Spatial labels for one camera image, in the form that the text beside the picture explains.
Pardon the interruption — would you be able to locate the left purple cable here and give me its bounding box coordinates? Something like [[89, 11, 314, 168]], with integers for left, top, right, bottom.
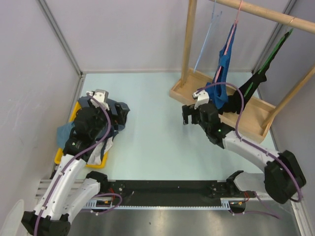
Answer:
[[33, 94, 113, 236]]

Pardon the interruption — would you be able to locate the aluminium frame post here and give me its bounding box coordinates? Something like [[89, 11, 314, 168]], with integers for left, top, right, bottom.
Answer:
[[36, 0, 83, 78]]

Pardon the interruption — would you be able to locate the grey-blue printed t-shirt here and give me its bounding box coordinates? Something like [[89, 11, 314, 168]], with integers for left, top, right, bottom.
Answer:
[[78, 96, 130, 140]]

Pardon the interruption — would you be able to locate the green hanger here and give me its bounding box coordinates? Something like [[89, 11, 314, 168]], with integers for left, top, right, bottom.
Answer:
[[240, 29, 293, 100]]

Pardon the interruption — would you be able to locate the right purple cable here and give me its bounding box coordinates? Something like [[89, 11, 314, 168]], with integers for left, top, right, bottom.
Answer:
[[196, 82, 306, 219]]

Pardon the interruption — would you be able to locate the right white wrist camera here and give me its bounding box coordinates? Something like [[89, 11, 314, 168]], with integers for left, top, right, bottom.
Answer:
[[192, 90, 210, 110]]

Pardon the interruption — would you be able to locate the black garment on hanger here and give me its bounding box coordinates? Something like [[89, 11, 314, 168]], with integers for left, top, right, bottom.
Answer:
[[219, 29, 293, 115]]

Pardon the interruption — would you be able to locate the yellow plastic basket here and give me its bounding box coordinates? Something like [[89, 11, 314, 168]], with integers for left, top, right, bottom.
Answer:
[[54, 101, 108, 169]]

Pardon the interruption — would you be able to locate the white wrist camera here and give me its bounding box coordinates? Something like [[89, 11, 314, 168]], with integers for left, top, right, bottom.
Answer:
[[192, 90, 210, 110], [87, 89, 109, 110]]

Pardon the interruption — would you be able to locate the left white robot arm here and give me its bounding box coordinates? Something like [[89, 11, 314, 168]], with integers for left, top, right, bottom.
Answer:
[[21, 101, 130, 236]]

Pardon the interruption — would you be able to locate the white garment with stripes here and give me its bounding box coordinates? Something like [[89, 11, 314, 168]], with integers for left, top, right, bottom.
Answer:
[[87, 137, 113, 165]]

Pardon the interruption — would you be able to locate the light blue wire hanger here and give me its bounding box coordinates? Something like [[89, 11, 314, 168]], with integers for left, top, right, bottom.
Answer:
[[193, 1, 222, 72]]

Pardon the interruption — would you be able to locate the wooden clothes rack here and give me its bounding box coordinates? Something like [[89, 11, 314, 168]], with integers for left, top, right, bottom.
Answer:
[[169, 0, 315, 143]]

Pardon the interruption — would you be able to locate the pink wire hanger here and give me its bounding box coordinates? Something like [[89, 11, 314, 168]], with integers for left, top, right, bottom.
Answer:
[[214, 0, 243, 83]]

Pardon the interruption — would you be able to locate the purple cable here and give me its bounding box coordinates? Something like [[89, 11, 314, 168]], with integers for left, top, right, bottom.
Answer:
[[196, 82, 306, 219], [33, 94, 113, 236]]

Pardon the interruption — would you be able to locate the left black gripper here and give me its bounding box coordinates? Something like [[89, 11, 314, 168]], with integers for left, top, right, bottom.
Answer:
[[88, 98, 128, 139]]

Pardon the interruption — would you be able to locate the blue tank top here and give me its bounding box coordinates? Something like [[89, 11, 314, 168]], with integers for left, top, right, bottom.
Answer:
[[205, 25, 237, 109]]

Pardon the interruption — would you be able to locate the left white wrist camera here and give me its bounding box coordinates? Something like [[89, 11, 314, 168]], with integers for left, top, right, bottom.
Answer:
[[87, 89, 109, 110]]

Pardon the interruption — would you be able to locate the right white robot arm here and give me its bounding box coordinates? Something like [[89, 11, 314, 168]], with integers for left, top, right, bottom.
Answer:
[[182, 103, 306, 204]]

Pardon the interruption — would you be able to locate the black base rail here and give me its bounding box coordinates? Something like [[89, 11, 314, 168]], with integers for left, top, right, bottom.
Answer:
[[93, 180, 251, 212]]

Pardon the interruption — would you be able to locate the light teal garment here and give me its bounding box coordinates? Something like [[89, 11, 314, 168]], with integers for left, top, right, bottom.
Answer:
[[57, 122, 74, 149]]

